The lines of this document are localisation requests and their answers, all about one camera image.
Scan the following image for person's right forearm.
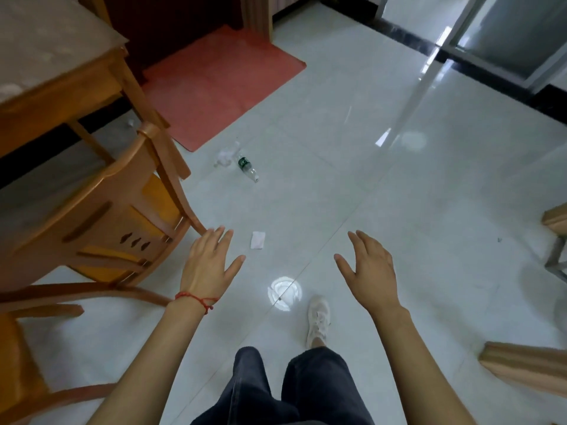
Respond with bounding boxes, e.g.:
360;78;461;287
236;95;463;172
367;305;478;425

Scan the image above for aluminium framed glass door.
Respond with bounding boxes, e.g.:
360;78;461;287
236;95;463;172
436;0;567;94

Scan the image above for clear plastic bottle green label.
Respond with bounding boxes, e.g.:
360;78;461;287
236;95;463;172
237;155;260;184

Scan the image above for red floor mat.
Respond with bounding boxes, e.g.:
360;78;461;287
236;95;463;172
141;24;307;153

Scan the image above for person's white sneaker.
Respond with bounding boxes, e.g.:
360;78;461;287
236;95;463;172
305;295;332;349

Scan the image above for wooden chair with curved rail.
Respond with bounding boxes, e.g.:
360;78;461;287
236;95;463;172
0;282;174;425

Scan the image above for wooden stool with metal leg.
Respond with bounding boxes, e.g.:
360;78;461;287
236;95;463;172
542;202;567;285

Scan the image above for person's left hand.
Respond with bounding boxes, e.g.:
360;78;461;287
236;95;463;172
178;225;247;303

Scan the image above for crumpled white tissue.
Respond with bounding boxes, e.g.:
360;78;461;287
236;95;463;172
214;145;240;168

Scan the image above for red string bracelet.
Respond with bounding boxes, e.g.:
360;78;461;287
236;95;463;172
175;290;220;315

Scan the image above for person's dark trousers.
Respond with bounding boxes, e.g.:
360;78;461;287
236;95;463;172
190;346;375;425

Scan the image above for wooden table with stone top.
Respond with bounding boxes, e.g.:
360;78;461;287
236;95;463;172
0;0;192;190

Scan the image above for light wooden post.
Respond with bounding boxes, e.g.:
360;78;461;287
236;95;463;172
239;0;274;41

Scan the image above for dark red wooden cabinet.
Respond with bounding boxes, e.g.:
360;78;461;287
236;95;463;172
101;0;242;82

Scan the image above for person's right hand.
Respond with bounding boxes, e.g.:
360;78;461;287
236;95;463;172
334;230;403;313

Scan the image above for wooden chair with carved back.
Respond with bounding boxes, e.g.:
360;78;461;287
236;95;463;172
0;121;209;307

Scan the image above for person's left forearm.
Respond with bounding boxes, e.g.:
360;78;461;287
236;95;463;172
85;298;219;425

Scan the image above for light wooden bench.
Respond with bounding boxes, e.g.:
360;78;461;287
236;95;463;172
479;341;567;399

